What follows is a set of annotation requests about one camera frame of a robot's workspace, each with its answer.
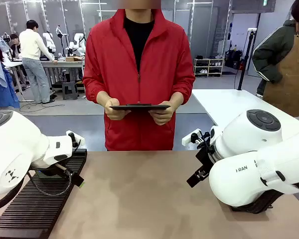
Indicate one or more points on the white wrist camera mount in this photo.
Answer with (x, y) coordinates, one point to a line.
(188, 139)
(78, 139)

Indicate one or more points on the white background workbench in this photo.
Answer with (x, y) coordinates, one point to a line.
(64, 64)

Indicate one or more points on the person's left hand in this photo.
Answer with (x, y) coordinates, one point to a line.
(162, 115)

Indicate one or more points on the person's left red-sleeved forearm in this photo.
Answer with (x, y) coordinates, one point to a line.
(183, 87)

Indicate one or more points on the black slotted PCB rack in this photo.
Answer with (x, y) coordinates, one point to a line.
(37, 199)

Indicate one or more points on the person in brown apron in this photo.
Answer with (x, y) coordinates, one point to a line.
(286, 64)

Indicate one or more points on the large white background robot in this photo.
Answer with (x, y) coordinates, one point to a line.
(78, 43)

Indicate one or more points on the black clipboard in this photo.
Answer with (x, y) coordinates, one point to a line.
(139, 107)

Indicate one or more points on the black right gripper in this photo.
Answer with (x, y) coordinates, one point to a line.
(206, 156)

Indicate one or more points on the person's right hand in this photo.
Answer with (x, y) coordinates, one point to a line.
(114, 110)

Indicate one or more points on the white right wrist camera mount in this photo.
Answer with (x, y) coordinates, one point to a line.
(188, 139)

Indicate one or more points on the seated person in dark clothes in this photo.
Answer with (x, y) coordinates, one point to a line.
(15, 46)

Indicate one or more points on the black rectangular plastic tray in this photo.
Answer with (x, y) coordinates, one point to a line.
(259, 204)

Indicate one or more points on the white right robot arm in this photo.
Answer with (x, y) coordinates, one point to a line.
(251, 174)

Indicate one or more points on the brown cardboard box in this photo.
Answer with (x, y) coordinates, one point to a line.
(73, 59)

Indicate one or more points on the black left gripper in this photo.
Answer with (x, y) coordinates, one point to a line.
(51, 171)

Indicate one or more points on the white side table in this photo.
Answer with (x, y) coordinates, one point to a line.
(226, 107)

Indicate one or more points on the black pole with white head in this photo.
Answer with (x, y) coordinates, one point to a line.
(246, 57)

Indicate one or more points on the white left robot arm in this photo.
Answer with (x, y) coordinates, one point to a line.
(12, 144)

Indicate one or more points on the person's right red-sleeved forearm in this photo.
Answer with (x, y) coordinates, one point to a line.
(94, 87)

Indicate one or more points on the person in red jacket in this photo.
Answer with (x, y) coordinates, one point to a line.
(139, 62)

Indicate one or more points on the small white background robot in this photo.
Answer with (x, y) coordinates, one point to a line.
(49, 41)

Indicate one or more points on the white shoe shelf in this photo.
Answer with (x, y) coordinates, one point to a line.
(208, 66)

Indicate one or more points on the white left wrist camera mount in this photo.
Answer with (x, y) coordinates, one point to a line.
(78, 139)

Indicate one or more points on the man in white sweater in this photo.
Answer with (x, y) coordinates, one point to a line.
(31, 47)

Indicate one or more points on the person in blue shirt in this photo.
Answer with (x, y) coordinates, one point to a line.
(0, 82)

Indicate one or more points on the grey step stool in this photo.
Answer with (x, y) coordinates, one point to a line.
(70, 90)

